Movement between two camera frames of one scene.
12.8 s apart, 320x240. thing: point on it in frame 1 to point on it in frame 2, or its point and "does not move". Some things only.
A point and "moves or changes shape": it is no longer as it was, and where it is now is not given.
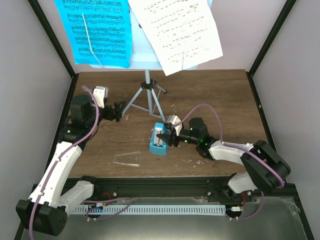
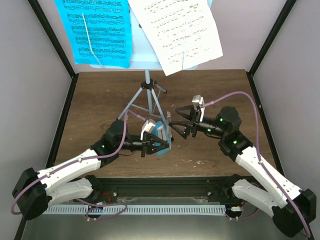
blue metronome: [158, 146] does not move
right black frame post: [250, 73] does not move
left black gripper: [118, 113] to [147, 145]
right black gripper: [169, 137] to [194, 124]
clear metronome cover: [133, 158] moves or changes shape
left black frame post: [56, 45] does not move
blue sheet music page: [98, 32] does not move
